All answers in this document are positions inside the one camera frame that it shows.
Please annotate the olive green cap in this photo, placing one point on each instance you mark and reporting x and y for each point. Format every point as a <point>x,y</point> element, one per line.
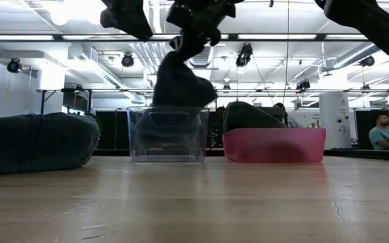
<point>245,118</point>

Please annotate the white printed sign board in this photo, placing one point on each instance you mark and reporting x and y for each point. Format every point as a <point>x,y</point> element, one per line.
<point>311,118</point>

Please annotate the black table rail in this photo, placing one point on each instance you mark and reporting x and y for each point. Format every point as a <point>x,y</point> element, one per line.
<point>366,155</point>

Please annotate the black metal frame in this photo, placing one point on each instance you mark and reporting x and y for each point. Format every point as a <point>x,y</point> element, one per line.
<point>265,90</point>

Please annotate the clear plastic bin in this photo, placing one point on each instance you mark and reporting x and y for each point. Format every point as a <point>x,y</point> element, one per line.
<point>167,158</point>

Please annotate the black cap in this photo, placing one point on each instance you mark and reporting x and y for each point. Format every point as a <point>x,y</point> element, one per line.
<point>181,84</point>

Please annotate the pink plastic bin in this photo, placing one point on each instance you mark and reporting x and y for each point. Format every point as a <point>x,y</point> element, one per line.
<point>273,145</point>

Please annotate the overhead rig frame bar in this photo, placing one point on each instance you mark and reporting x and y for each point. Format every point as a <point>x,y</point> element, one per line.
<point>320,37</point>

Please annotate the person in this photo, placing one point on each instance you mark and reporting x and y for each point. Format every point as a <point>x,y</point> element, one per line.
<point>383,136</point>
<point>280,108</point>

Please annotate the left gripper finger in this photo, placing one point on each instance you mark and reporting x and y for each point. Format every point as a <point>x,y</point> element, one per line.
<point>138,28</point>

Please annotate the black partition panel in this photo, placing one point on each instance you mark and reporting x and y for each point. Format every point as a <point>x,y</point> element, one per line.
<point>361,128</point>
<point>113,130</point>

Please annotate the white round column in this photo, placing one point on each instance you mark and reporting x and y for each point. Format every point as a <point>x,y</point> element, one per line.
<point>334,118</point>

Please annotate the ceiling air vent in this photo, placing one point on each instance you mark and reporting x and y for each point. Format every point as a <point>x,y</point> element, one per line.
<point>204,62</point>

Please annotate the blue denim jeans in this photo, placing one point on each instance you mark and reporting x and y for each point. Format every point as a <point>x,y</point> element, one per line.
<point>35,145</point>

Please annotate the black rectangular monitor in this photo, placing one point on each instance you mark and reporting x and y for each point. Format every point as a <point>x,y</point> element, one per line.
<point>272,113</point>

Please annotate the black ceiling spotlight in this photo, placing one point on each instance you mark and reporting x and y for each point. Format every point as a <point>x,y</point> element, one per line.
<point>244,54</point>
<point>127,59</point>
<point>13,65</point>
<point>226,87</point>
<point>366,61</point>
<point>365,87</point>
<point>303,85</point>

